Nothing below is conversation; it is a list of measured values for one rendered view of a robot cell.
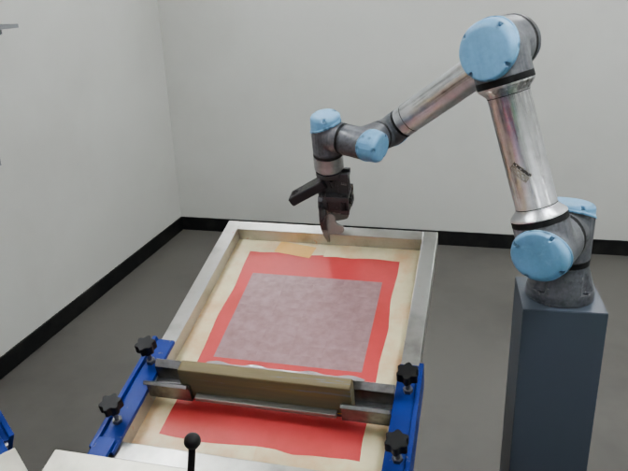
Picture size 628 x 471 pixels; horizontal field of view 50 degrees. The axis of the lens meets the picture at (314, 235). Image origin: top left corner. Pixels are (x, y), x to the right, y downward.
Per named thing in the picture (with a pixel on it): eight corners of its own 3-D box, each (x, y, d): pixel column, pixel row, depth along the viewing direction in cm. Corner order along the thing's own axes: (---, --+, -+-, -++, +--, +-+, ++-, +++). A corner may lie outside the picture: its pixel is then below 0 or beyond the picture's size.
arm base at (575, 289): (587, 281, 161) (592, 243, 157) (600, 310, 147) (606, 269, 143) (521, 278, 163) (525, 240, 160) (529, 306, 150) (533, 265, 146)
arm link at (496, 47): (592, 260, 142) (532, 4, 133) (573, 285, 131) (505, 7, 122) (537, 265, 150) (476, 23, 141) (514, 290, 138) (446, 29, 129)
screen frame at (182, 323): (231, 231, 191) (229, 220, 189) (437, 243, 177) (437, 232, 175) (100, 466, 130) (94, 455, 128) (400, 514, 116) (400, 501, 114)
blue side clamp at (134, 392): (160, 356, 155) (152, 335, 150) (179, 359, 153) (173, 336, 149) (98, 468, 131) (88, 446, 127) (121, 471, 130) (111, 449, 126)
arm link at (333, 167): (309, 161, 164) (317, 145, 170) (311, 177, 167) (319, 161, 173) (339, 162, 162) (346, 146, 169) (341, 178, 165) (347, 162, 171)
